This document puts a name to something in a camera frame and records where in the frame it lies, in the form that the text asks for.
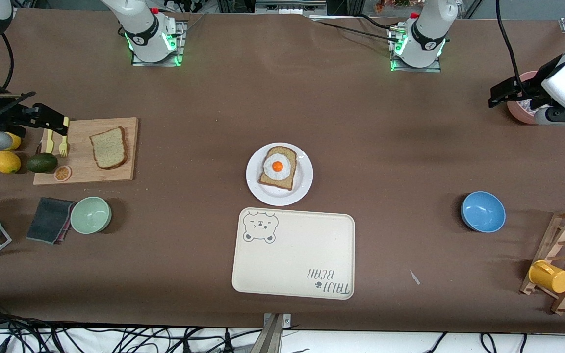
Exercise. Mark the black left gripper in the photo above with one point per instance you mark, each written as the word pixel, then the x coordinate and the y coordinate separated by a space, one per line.
pixel 528 91

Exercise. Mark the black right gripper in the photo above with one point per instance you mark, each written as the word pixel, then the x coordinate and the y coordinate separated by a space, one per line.
pixel 4 113

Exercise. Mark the brown bread slice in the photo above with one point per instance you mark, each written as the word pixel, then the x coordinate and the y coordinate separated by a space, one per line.
pixel 109 148
pixel 280 184

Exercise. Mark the fried egg toy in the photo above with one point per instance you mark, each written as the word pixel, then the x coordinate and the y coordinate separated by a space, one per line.
pixel 277 166

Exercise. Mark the white round plate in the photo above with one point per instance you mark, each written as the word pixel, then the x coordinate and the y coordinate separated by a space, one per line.
pixel 277 197

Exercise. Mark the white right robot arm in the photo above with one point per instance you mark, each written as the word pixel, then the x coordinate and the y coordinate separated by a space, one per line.
pixel 145 29

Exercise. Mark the yellow plastic knife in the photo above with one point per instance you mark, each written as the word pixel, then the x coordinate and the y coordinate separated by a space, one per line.
pixel 48 142

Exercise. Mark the pink bowl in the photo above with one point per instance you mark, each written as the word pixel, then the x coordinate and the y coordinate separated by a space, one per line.
pixel 520 113

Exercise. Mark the yellow lemon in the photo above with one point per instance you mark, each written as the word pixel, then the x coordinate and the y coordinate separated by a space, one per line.
pixel 7 162
pixel 15 142

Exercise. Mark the yellow plastic fork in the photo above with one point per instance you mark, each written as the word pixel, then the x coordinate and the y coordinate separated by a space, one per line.
pixel 64 144

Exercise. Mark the green avocado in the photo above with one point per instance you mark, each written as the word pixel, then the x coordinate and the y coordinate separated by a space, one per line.
pixel 42 163

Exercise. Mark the orange slice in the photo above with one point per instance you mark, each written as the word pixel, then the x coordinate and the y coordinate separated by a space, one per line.
pixel 63 173

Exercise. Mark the wooden cutting board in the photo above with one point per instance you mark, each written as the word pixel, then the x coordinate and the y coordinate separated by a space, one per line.
pixel 115 174

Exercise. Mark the dark grey sponge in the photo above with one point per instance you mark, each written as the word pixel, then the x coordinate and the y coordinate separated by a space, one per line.
pixel 47 220

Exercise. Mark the green bowl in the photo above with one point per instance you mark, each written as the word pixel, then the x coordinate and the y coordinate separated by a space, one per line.
pixel 90 214

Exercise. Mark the blue bowl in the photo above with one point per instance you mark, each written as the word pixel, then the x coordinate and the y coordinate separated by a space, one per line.
pixel 482 212

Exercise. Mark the yellow mug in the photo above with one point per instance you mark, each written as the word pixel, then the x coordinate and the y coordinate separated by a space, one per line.
pixel 550 277

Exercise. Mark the white paper scrap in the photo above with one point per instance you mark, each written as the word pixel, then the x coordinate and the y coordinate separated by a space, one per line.
pixel 415 277

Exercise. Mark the cream bear print tray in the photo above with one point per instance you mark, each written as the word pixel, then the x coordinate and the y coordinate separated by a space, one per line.
pixel 292 255

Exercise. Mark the aluminium arm base plate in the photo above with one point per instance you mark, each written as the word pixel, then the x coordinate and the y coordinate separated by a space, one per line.
pixel 180 44
pixel 417 69

